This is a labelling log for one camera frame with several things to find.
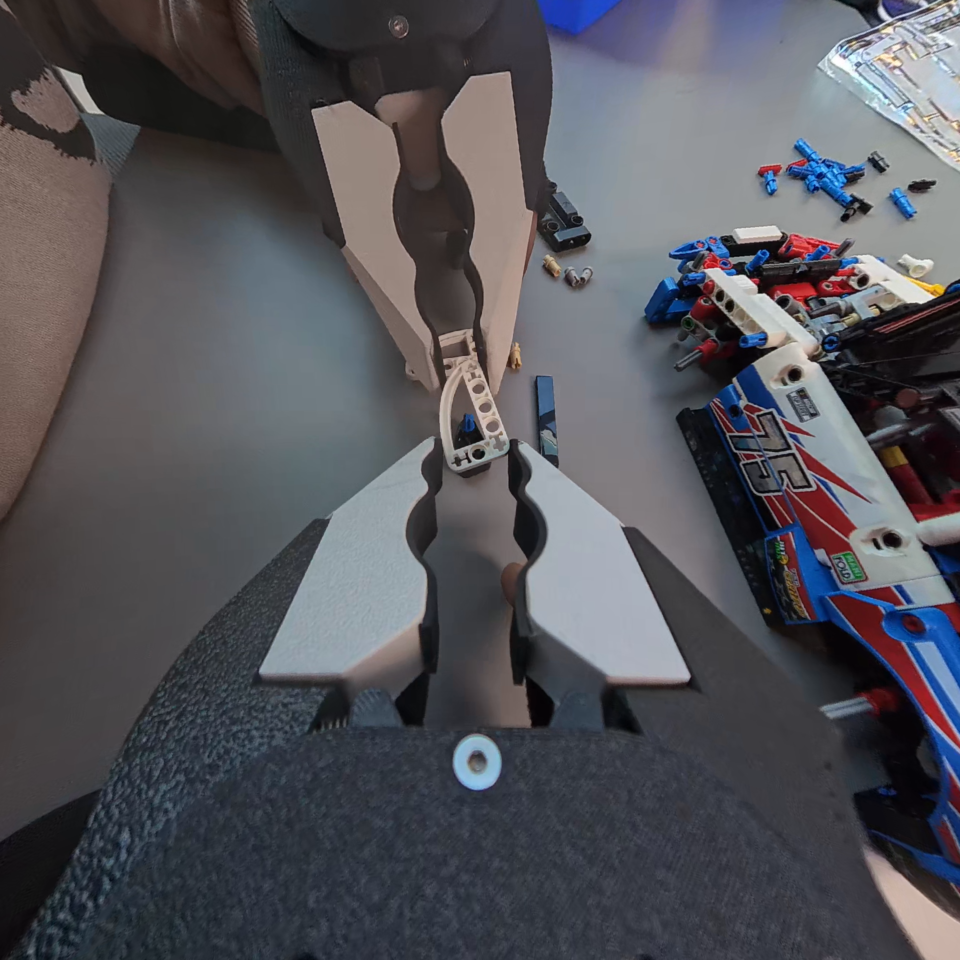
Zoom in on blue plastic box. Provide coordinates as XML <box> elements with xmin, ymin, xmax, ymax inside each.
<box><xmin>538</xmin><ymin>0</ymin><xmax>624</xmax><ymax>36</ymax></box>

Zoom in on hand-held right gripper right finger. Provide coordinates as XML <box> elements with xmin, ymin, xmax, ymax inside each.
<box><xmin>508</xmin><ymin>441</ymin><xmax>693</xmax><ymax>726</ymax></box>

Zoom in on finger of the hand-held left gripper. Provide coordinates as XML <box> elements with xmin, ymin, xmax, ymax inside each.
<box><xmin>309</xmin><ymin>99</ymin><xmax>444</xmax><ymax>393</ymax></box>
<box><xmin>441</xmin><ymin>69</ymin><xmax>540</xmax><ymax>382</ymax></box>

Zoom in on black flat tile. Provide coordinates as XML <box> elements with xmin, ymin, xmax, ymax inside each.
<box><xmin>534</xmin><ymin>375</ymin><xmax>560</xmax><ymax>468</ymax></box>

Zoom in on sticker sheet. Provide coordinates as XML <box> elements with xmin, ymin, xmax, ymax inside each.
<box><xmin>816</xmin><ymin>0</ymin><xmax>960</xmax><ymax>168</ymax></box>

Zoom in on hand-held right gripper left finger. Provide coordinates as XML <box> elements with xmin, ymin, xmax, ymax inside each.
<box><xmin>257</xmin><ymin>437</ymin><xmax>445</xmax><ymax>726</ymax></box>

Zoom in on black triangular connector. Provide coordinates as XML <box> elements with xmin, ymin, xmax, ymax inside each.
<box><xmin>448</xmin><ymin>414</ymin><xmax>496</xmax><ymax>480</ymax></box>

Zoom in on white curved panel piece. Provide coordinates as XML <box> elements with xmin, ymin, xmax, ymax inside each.
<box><xmin>437</xmin><ymin>330</ymin><xmax>513</xmax><ymax>475</ymax></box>

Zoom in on person's beige sweatshirt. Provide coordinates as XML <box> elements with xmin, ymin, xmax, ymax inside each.
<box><xmin>0</xmin><ymin>0</ymin><xmax>114</xmax><ymax>522</ymax></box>

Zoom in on toy brick race car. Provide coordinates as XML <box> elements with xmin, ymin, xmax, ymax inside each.
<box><xmin>643</xmin><ymin>228</ymin><xmax>960</xmax><ymax>886</ymax></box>

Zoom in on pile of blue pins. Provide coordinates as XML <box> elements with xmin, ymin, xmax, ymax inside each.
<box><xmin>783</xmin><ymin>137</ymin><xmax>871</xmax><ymax>211</ymax></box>

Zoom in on dark grey frame piece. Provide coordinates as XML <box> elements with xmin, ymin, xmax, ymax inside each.
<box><xmin>536</xmin><ymin>180</ymin><xmax>594</xmax><ymax>252</ymax></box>

